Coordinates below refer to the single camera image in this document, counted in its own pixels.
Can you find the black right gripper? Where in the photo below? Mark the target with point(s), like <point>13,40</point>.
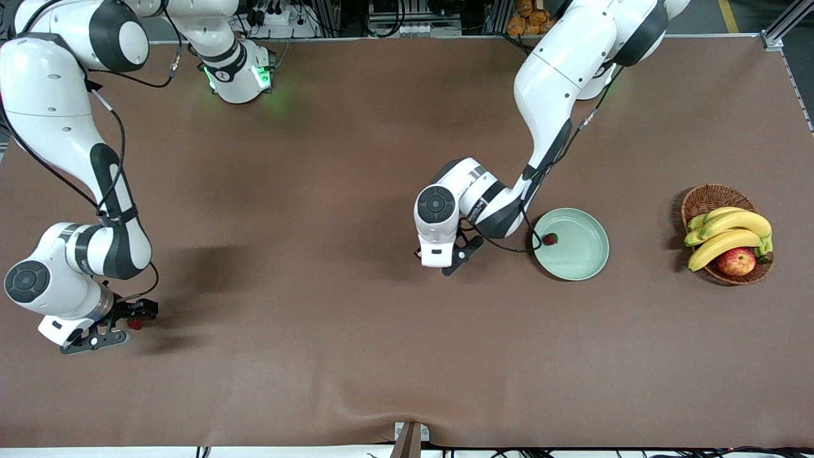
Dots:
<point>126,310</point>

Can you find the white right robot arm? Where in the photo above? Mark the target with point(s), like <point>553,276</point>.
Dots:
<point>44,95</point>

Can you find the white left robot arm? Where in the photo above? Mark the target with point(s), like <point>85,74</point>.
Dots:
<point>572,57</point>

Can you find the pale green round plate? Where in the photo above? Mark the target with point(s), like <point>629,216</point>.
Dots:
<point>579,254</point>

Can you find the brown table mat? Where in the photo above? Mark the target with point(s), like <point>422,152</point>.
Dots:
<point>381,191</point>

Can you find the brown wooden bar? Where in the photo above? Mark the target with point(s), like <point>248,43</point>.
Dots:
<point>407,445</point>

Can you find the white power strip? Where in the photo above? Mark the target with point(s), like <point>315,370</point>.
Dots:
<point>280,19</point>

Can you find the black electronics box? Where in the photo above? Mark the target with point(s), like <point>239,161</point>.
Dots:
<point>388,6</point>

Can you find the white terminal block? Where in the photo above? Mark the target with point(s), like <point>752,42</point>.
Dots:
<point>420,29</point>

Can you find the orange bread rolls pile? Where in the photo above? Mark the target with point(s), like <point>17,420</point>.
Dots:
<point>531,19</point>

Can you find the greenish yellow banana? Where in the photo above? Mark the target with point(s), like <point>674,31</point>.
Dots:
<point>697,221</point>

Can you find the long yellow banana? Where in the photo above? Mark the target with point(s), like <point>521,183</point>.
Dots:
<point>718,245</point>
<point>744,221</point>

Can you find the brown wicker basket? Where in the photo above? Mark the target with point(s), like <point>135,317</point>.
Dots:
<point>712,197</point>

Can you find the red yellow apple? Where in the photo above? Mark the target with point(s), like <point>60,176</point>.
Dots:
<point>736,262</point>

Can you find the silver table bracket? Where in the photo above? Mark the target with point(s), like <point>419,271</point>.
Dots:
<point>425,434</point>

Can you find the aluminium frame profile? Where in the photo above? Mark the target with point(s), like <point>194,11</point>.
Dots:
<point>779,32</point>

